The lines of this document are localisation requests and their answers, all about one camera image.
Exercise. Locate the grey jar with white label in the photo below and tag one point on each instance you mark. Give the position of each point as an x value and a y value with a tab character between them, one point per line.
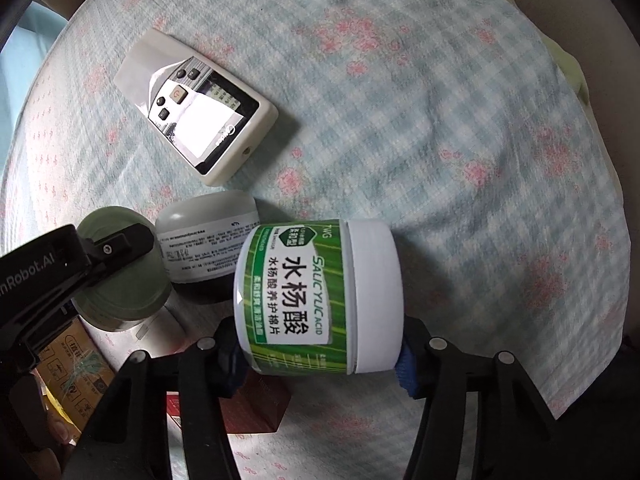
205	255

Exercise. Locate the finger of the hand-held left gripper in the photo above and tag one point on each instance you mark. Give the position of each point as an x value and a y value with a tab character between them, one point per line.
117	249

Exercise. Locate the green label white jar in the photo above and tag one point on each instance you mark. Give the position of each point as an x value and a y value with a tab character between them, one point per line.
314	296

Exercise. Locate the checkered floral blanket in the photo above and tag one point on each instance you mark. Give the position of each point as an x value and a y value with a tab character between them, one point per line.
350	160

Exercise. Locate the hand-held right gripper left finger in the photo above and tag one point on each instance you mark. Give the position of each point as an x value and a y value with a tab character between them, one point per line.
226	360

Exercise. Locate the dark red box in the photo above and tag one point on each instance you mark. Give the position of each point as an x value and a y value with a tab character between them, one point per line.
255	407

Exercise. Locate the cream remote control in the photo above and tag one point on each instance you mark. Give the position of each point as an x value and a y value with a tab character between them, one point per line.
196	110

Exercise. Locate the grey-green round jar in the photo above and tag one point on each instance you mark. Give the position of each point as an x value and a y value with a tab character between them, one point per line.
122	280

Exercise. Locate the light green cloth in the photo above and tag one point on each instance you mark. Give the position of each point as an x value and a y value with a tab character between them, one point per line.
570	70

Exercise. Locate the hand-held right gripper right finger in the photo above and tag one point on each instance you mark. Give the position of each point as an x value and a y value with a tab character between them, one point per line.
406	360

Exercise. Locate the brown cardboard box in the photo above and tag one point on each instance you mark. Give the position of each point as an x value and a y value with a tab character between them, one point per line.
75	370

